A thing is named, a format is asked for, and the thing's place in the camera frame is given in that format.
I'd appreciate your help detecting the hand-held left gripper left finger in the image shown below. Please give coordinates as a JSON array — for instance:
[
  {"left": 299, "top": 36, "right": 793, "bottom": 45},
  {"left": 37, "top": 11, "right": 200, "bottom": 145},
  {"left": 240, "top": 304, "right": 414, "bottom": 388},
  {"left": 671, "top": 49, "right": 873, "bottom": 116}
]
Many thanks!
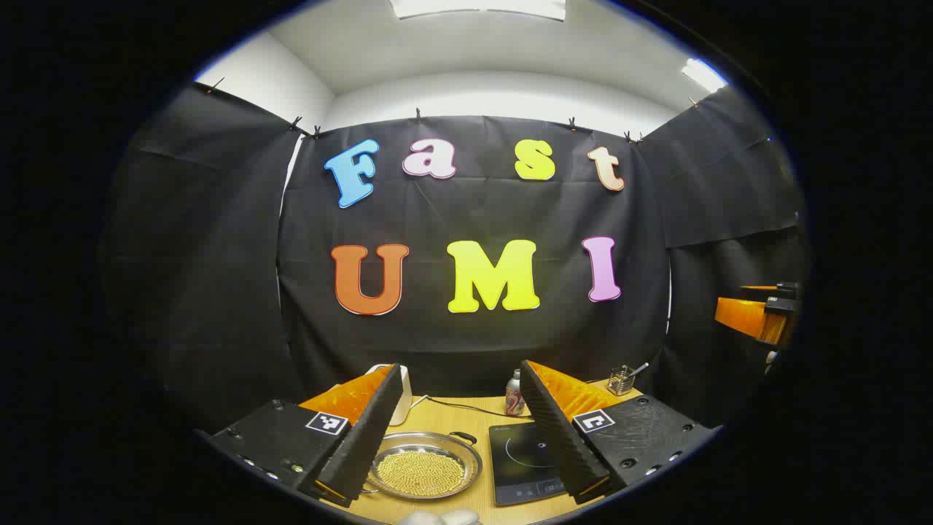
[{"left": 206, "top": 363, "right": 404, "bottom": 509}]

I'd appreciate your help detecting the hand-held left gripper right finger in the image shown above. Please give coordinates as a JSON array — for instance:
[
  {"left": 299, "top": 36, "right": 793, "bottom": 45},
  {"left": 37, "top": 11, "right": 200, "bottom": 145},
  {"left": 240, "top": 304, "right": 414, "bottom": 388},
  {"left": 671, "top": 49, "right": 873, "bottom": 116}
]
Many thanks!
[{"left": 519, "top": 359, "right": 722, "bottom": 505}]

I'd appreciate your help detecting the black induction cooktop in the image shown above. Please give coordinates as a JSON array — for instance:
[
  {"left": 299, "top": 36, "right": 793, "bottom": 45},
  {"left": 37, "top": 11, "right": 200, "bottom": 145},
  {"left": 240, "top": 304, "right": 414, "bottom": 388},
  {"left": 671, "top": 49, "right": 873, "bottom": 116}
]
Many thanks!
[{"left": 488, "top": 421, "right": 569, "bottom": 507}]

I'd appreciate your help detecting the pile of yellow soybeans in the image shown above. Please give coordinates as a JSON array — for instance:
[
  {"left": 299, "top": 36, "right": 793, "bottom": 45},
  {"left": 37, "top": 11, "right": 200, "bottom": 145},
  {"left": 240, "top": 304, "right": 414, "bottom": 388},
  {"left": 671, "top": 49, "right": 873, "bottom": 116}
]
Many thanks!
[{"left": 377, "top": 451, "right": 466, "bottom": 498}]

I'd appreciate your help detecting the steel pot with black handles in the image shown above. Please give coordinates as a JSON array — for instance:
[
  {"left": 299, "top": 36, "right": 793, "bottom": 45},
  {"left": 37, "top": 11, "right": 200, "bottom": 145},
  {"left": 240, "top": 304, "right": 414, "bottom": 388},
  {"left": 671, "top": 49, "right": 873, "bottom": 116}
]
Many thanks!
[{"left": 362, "top": 430, "right": 485, "bottom": 502}]

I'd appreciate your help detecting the silver bottle with colourful label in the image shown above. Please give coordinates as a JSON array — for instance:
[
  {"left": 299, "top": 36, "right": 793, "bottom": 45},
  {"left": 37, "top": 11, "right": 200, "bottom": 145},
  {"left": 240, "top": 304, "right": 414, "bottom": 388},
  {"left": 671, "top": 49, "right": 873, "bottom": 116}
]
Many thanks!
[{"left": 504, "top": 368, "right": 527, "bottom": 418}]

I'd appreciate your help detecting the white toaster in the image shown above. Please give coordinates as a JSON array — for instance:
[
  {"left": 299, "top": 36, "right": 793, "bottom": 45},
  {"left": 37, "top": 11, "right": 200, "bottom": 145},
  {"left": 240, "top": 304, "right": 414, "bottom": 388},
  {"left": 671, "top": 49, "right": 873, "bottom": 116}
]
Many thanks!
[{"left": 364, "top": 363, "right": 414, "bottom": 427}]

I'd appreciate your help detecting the small ceiling light panel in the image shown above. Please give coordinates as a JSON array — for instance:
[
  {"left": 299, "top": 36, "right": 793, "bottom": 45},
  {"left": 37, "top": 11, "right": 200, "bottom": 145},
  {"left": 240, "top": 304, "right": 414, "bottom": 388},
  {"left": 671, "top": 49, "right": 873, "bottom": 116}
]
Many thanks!
[{"left": 682, "top": 58, "right": 730, "bottom": 94}]

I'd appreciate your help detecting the black backdrop cloth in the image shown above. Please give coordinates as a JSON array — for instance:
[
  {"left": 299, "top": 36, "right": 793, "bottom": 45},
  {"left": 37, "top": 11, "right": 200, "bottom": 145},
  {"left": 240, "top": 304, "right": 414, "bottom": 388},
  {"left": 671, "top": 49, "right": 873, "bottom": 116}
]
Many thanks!
[{"left": 102, "top": 82, "right": 810, "bottom": 438}]

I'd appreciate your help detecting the large ceiling light panel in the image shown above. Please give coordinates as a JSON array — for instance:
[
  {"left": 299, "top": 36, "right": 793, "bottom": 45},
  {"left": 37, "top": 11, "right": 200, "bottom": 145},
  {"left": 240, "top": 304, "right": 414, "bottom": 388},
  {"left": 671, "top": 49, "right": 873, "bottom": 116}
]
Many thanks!
[{"left": 389, "top": 0, "right": 568, "bottom": 21}]

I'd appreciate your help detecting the black power cable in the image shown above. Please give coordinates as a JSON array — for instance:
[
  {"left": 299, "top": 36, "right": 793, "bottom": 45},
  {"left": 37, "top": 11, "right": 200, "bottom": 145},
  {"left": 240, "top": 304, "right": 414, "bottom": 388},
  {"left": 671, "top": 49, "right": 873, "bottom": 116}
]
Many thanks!
[{"left": 412, "top": 394, "right": 536, "bottom": 420}]

